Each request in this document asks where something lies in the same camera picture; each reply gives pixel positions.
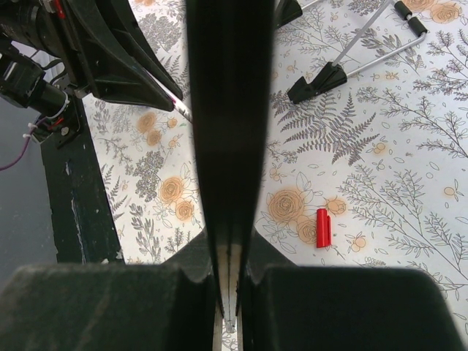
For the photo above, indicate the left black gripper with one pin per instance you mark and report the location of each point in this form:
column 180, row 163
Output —
column 101, row 46

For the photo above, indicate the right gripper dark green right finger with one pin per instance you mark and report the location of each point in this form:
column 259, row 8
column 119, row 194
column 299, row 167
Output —
column 289, row 307

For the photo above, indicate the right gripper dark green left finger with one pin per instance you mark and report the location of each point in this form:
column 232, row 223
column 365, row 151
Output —
column 111, row 306

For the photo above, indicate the red marker cap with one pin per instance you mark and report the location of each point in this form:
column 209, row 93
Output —
column 323, row 228

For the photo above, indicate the red whiteboard marker pen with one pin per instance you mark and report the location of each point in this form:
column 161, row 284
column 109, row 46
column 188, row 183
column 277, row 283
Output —
column 182, row 109

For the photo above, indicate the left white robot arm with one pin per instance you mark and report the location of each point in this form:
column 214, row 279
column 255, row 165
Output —
column 23, row 83

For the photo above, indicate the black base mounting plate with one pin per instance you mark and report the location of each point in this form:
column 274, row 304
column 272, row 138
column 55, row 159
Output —
column 82, row 222

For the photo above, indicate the floral patterned table mat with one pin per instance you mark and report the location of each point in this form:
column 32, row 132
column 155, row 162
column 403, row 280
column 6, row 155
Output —
column 385, row 154

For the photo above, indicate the wire whiteboard easel stand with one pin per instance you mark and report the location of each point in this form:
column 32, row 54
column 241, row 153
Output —
column 320, row 45

